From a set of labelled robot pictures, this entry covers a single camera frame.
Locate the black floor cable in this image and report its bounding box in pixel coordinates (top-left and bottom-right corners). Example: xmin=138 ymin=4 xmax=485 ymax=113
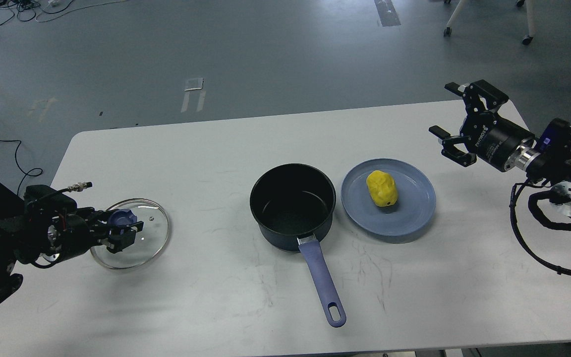
xmin=0 ymin=108 xmax=44 ymax=196

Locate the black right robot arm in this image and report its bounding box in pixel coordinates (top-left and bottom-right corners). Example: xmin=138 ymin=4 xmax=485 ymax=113
xmin=429 ymin=80 xmax=571 ymax=276

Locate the yellow potato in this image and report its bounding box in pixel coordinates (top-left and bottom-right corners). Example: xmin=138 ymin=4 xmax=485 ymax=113
xmin=366 ymin=170 xmax=399 ymax=207

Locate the blue plate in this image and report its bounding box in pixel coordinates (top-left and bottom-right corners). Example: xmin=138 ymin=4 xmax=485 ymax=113
xmin=341 ymin=158 xmax=437 ymax=238

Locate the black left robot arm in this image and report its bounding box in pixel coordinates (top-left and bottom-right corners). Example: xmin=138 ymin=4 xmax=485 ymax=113
xmin=0 ymin=181 xmax=144 ymax=304

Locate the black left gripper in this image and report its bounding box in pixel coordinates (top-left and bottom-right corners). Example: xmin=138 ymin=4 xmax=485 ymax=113
xmin=48 ymin=208 xmax=144 ymax=262

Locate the glass lid blue knob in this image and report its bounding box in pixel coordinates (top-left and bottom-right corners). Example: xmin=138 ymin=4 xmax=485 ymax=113
xmin=90 ymin=198 xmax=171 ymax=271

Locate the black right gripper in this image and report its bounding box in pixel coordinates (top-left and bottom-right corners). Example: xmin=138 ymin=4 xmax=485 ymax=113
xmin=428 ymin=80 xmax=534 ymax=172

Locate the white rolling chair base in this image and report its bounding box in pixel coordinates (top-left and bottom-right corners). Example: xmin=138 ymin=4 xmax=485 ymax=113
xmin=443 ymin=0 xmax=537 ymax=46

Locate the cable bundle on floor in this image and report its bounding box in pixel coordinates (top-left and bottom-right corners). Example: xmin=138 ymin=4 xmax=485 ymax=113
xmin=0 ymin=0 xmax=132 ymax=29

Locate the dark blue saucepan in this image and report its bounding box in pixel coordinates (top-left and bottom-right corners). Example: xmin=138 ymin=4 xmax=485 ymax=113
xmin=249 ymin=163 xmax=347 ymax=328

